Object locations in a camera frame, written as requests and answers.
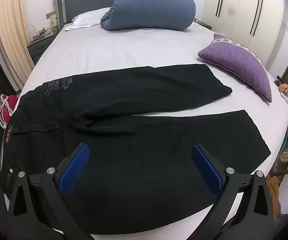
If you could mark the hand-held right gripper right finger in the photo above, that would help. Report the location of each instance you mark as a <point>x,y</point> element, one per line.
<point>206,170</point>

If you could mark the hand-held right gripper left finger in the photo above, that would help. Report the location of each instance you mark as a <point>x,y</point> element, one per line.
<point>76,170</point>

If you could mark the black pants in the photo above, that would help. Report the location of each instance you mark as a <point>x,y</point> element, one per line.
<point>134,142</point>

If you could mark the red bag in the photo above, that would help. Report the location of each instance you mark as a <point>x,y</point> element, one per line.
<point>11,105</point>

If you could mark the orange cloth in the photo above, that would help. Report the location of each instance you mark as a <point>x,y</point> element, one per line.
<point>274,195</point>

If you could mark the purple cushion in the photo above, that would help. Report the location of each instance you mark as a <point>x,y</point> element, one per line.
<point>236,60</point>

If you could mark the grey nightstand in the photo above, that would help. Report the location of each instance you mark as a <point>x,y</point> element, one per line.
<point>204,24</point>
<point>41,48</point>

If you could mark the beige curtain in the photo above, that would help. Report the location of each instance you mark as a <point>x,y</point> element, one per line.
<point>11,42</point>

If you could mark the bed with white sheet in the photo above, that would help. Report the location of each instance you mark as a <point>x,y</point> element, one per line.
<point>146,50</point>

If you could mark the white pillow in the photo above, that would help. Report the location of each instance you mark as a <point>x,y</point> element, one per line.
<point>89,18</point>

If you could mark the white wardrobe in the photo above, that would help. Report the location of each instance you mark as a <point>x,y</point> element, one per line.
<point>239,12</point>

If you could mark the blue folded duvet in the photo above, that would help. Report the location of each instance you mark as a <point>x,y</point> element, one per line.
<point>149,7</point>

